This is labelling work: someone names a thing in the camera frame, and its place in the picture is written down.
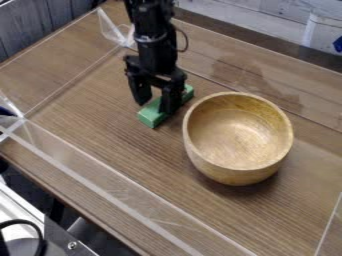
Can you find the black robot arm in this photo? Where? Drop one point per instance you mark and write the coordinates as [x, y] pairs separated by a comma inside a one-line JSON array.
[[150, 16]]

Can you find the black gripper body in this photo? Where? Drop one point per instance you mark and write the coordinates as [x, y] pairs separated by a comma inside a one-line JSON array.
[[152, 67]]

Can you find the green rectangular block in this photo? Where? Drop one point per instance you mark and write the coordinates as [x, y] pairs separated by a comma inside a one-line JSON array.
[[150, 116]]

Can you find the brown wooden bowl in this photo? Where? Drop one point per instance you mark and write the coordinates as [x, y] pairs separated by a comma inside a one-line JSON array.
[[238, 137]]

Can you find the clear acrylic left bracket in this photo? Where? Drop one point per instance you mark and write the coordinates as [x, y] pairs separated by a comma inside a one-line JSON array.
[[11, 117]]

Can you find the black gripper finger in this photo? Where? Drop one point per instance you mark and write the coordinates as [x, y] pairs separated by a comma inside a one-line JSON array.
[[140, 89], [171, 98]]

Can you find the clear acrylic corner bracket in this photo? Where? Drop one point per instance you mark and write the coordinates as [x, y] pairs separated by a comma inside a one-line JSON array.
[[119, 34]]

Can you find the blue object at edge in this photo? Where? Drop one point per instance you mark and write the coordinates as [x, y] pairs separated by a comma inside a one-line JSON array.
[[337, 44]]

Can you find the white cylindrical container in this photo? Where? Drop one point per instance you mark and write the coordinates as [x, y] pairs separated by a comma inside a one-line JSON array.
[[323, 29]]

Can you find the metal bracket with screw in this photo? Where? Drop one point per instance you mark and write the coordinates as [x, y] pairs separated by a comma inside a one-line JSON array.
[[62, 244]]

